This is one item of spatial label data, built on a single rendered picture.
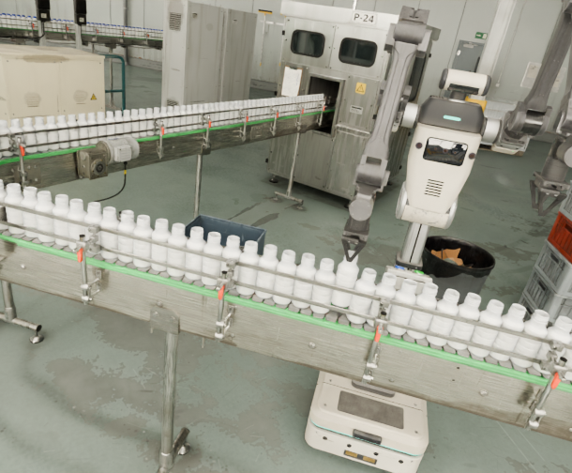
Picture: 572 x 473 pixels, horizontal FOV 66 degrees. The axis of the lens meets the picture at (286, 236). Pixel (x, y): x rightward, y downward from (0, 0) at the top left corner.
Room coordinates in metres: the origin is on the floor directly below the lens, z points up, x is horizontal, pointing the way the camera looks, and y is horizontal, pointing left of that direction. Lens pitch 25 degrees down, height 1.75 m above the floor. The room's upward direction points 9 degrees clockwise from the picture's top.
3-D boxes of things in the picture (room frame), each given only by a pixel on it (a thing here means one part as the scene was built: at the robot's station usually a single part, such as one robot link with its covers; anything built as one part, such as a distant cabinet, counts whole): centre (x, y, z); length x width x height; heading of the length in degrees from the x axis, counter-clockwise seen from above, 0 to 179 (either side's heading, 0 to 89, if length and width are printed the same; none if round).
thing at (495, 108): (10.16, -4.18, 0.50); 1.24 x 1.03 x 1.00; 83
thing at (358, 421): (1.70, -0.54, 0.24); 0.68 x 0.53 x 0.41; 170
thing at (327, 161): (5.63, -0.51, 1.00); 1.60 x 1.30 x 2.00; 152
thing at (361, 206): (1.09, -0.19, 1.40); 0.12 x 0.09 x 0.12; 169
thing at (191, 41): (7.30, 1.89, 0.96); 0.82 x 0.50 x 1.91; 152
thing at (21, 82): (4.73, 2.80, 0.59); 1.10 x 0.62 x 1.18; 152
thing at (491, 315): (1.04, -0.59, 1.08); 0.06 x 0.06 x 0.17
